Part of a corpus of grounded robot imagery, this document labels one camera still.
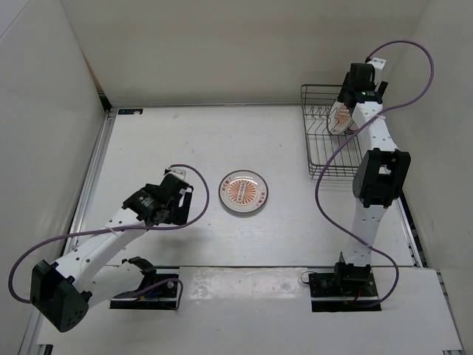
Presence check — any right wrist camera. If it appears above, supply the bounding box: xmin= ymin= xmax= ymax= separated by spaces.
xmin=365 ymin=57 xmax=387 ymax=71

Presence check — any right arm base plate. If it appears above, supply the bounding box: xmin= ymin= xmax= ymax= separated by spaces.
xmin=300 ymin=255 xmax=381 ymax=313

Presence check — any green red ring plate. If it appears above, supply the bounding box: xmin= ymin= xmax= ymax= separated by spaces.
xmin=343 ymin=120 xmax=358 ymax=135

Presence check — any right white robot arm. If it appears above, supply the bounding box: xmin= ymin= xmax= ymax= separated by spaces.
xmin=332 ymin=58 xmax=411 ymax=296

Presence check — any orange sunburst plate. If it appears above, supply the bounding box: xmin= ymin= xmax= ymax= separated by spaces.
xmin=218 ymin=169 xmax=270 ymax=217
xmin=327 ymin=101 xmax=352 ymax=135

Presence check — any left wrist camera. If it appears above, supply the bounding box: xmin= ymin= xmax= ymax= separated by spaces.
xmin=164 ymin=166 xmax=186 ymax=180

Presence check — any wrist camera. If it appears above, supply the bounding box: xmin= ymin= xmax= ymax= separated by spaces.
xmin=365 ymin=57 xmax=387 ymax=71
xmin=164 ymin=166 xmax=186 ymax=180

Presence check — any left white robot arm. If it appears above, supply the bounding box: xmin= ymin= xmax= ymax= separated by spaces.
xmin=30 ymin=169 xmax=193 ymax=333

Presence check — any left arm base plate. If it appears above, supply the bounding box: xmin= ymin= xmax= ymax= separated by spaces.
xmin=109 ymin=272 xmax=183 ymax=311

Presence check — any black wire dish rack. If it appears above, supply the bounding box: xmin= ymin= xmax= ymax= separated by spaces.
xmin=300 ymin=84 xmax=361 ymax=180

